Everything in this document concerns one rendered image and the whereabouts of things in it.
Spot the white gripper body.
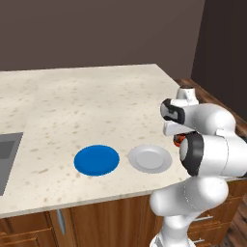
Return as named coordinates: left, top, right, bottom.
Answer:
left=162, top=121, right=196, bottom=137

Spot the orange-red pastry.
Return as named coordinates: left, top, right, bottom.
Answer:
left=174, top=133, right=187, bottom=148

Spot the grey plate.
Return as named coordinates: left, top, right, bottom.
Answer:
left=127, top=144, right=173, bottom=175

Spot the blue plate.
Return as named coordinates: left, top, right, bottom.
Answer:
left=73, top=145, right=121, bottom=178

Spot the wooden drawer front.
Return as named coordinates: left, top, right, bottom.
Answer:
left=0, top=227, right=58, bottom=247
left=187, top=196, right=244, bottom=231
left=187, top=221, right=236, bottom=247
left=0, top=211, right=53, bottom=239
left=227, top=178, right=247, bottom=200

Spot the wide wooden cupboard door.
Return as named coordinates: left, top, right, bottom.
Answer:
left=69, top=194, right=164, bottom=247

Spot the narrow wooden cupboard door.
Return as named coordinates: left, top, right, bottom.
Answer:
left=47, top=207, right=77, bottom=247

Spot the grey sink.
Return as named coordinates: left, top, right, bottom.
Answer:
left=0, top=131, right=24, bottom=197

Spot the grey cupboard door handle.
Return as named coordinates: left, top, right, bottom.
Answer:
left=56, top=208, right=68, bottom=235

